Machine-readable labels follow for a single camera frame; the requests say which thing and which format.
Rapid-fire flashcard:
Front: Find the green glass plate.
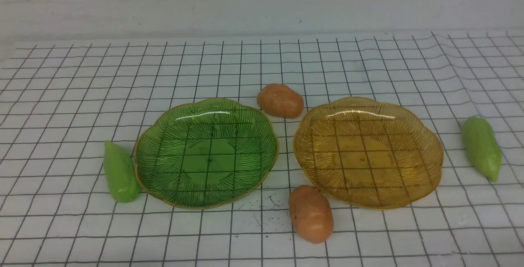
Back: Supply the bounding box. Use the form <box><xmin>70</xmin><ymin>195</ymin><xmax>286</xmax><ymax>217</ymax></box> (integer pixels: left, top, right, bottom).
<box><xmin>133</xmin><ymin>98</ymin><xmax>280</xmax><ymax>209</ymax></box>

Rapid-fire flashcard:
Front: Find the green pepper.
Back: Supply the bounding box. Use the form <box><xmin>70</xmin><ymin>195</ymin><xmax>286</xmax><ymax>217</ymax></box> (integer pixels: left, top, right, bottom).
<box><xmin>103</xmin><ymin>140</ymin><xmax>140</xmax><ymax>202</ymax></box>
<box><xmin>461</xmin><ymin>116</ymin><xmax>502</xmax><ymax>182</ymax></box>

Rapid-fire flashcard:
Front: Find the amber glass plate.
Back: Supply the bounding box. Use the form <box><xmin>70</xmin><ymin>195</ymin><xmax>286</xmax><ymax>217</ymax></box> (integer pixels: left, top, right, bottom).
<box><xmin>293</xmin><ymin>97</ymin><xmax>444</xmax><ymax>210</ymax></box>

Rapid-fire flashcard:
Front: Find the white grid table mat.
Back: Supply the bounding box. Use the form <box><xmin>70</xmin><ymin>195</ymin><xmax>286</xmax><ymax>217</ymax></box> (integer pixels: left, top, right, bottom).
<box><xmin>0</xmin><ymin>31</ymin><xmax>524</xmax><ymax>267</ymax></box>

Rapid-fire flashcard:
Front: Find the brown potato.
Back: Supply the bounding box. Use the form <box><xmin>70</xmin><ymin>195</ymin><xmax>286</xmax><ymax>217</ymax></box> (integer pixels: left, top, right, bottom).
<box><xmin>289</xmin><ymin>185</ymin><xmax>334</xmax><ymax>244</ymax></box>
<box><xmin>257</xmin><ymin>84</ymin><xmax>304</xmax><ymax>118</ymax></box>

